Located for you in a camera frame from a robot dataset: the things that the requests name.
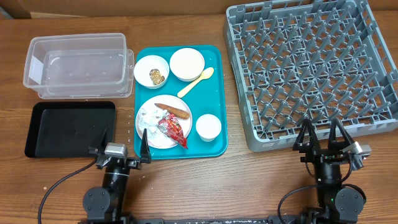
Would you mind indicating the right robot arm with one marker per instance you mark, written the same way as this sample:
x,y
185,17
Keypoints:
x,y
338,202

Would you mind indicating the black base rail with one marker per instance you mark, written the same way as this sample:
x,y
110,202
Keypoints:
x,y
273,219

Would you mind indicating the white bowl with walnut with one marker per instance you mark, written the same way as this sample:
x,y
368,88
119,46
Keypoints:
x,y
145,65

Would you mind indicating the black plastic tray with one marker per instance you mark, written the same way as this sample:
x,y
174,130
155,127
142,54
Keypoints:
x,y
67,129

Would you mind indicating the grey dishwasher rack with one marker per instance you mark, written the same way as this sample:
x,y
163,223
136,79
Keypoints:
x,y
317,60

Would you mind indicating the teal serving tray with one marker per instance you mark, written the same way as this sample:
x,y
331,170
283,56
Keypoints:
x,y
207,97

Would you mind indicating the white napkin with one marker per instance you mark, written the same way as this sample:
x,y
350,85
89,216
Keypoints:
x,y
149,118

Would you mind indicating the clear plastic bin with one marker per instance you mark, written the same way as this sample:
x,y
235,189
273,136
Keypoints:
x,y
79,66

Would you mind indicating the red snack wrapper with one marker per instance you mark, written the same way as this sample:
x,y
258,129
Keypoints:
x,y
170,126

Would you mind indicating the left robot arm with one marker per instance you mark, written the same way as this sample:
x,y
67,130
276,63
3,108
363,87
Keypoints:
x,y
105,204

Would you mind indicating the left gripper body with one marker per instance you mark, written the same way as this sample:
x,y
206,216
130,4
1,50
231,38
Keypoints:
x,y
132,164

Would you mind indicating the pink bowl with rice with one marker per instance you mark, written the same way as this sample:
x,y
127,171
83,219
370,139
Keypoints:
x,y
187,64

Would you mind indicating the white paper cup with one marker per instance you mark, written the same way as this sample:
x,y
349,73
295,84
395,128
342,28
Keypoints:
x,y
208,127

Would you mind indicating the pink round plate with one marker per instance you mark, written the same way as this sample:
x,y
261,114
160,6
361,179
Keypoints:
x,y
175,102

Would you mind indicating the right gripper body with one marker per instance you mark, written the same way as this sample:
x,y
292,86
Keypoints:
x,y
325,172

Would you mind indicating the yellow plastic spoon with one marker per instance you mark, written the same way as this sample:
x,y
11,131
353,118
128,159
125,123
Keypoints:
x,y
206,74

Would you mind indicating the brown carrot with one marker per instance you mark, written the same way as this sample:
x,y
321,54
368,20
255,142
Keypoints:
x,y
177,112

